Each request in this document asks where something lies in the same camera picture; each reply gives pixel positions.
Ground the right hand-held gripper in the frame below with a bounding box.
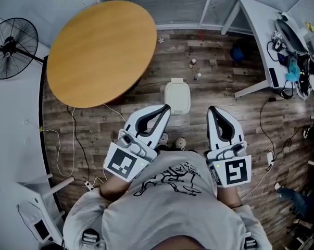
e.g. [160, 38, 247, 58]
[205, 105, 253, 189]

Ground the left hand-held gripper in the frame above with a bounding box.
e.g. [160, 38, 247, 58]
[103, 103, 172, 183]

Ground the white plastic lidded bin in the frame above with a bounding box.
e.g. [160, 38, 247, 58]
[164, 78, 192, 116]

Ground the person's left forearm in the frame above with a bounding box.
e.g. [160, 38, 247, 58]
[99, 175, 138, 207]

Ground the person's right forearm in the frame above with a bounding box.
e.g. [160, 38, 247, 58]
[216, 185, 243, 209]

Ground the person's left shoe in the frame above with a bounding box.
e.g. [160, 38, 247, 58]
[158, 132, 170, 151]

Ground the person's shoe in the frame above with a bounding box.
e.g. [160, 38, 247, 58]
[173, 136, 187, 151]
[158, 132, 170, 151]

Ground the person's right shoe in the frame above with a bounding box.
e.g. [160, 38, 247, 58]
[173, 136, 187, 151]

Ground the black mesh wastebasket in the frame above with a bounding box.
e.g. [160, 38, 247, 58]
[229, 38, 253, 64]

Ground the round wooden table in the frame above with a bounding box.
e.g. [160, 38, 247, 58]
[46, 0, 158, 109]

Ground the teal cloth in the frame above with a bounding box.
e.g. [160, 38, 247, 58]
[288, 61, 301, 82]

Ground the person's white printed shirt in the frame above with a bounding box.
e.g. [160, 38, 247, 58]
[62, 149, 273, 250]

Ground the spare gripper device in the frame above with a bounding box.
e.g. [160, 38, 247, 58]
[270, 31, 285, 51]

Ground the white desk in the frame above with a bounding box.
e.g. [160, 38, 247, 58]
[220, 0, 314, 98]
[16, 172, 76, 244]

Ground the black standing fan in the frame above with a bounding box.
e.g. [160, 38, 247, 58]
[0, 17, 47, 80]

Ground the black floor cable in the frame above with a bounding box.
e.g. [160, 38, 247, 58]
[259, 97, 303, 164]
[66, 105, 93, 190]

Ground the white floor cable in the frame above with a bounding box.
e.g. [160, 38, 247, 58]
[39, 105, 77, 177]
[240, 165, 271, 201]

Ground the black cable bundle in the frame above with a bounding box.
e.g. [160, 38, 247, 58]
[296, 52, 314, 93]

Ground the grey strap buckle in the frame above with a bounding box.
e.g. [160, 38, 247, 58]
[82, 228, 100, 244]
[244, 237, 258, 249]

